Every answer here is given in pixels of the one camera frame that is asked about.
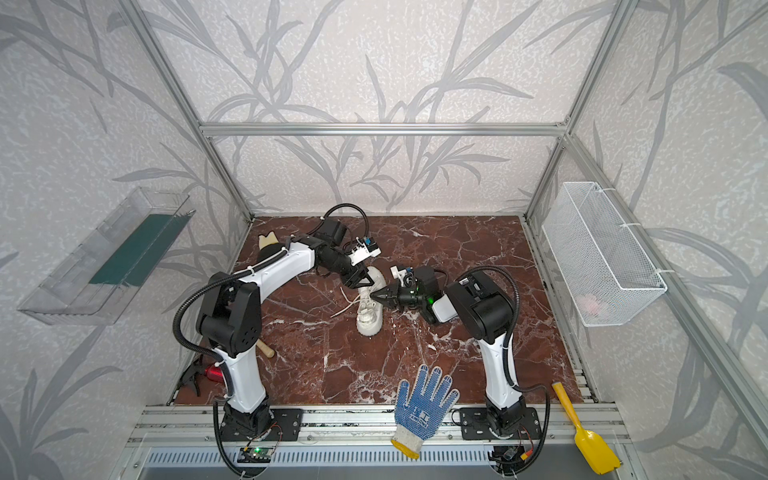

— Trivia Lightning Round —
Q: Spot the white knit sneaker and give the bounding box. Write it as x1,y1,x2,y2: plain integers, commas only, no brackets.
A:
332,266,386,337

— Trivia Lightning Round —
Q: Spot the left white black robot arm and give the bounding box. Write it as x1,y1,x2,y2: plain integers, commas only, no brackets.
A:
172,217,381,430

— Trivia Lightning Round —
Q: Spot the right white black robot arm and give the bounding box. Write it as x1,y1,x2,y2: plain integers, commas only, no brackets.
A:
370,265,551,439

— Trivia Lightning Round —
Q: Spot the black work glove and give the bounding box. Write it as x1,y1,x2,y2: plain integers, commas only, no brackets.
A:
258,231,281,253

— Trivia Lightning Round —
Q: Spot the blue dotted work glove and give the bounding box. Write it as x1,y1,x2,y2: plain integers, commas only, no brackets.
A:
391,364,460,460

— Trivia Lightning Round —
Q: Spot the red black spray bottle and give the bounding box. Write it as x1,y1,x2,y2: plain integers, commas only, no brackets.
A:
176,358,225,397

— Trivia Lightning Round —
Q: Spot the pink item in basket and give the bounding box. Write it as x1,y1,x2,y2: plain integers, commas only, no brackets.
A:
577,294,607,317

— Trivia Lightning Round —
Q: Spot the right circuit board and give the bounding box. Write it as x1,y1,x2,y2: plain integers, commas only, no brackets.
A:
488,446,532,468

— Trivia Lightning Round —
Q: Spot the left green circuit board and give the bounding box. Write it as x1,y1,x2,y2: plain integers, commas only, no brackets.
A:
236,447,275,464

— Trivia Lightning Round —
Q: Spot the yellow plastic scoop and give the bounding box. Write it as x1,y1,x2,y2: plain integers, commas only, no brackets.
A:
552,382,622,475

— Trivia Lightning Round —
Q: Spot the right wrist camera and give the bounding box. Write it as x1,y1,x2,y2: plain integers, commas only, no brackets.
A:
390,265,416,288

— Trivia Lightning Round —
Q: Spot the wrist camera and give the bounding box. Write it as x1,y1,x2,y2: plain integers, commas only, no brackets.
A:
390,265,416,288
348,237,381,266

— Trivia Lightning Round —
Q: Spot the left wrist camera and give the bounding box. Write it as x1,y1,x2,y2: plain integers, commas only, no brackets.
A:
348,237,381,266

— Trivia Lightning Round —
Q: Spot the wooden handle blue mallet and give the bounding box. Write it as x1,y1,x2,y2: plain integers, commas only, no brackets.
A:
256,339,276,358

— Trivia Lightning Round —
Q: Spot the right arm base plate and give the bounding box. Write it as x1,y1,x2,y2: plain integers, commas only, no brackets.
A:
459,407,542,441

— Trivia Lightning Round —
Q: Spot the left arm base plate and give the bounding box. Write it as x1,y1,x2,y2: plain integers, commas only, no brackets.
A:
219,408,303,442

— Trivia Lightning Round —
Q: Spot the white wire mesh basket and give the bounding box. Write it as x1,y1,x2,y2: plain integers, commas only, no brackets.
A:
543,181,667,327

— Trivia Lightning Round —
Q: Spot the clear plastic wall tray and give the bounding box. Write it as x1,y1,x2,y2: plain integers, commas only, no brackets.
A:
18,187,196,326

